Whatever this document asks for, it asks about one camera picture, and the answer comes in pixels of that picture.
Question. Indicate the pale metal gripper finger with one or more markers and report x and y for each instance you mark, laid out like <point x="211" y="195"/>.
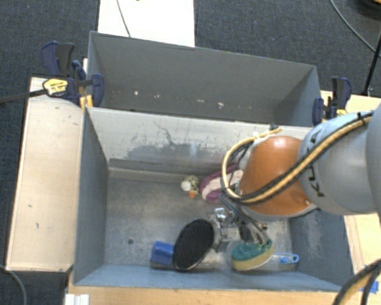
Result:
<point x="223" y="243"/>
<point x="220" y="215"/>

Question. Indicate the green and yellow round sponge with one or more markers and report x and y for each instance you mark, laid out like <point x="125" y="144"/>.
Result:
<point x="250" y="259"/>

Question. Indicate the black round mesh disc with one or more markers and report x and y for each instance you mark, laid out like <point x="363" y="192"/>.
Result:
<point x="193" y="244"/>

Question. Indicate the purple and white cloth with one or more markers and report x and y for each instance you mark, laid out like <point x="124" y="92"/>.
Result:
<point x="212" y="186"/>

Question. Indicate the white spotted toy animal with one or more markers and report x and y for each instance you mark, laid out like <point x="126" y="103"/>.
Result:
<point x="189" y="184"/>

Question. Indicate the blue block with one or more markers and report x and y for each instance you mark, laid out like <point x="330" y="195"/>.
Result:
<point x="161" y="253"/>

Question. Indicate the grey metal bin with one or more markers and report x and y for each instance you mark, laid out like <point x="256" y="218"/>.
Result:
<point x="146" y="191"/>

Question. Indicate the pale wood board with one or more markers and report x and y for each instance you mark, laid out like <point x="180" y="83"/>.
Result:
<point x="48" y="185"/>

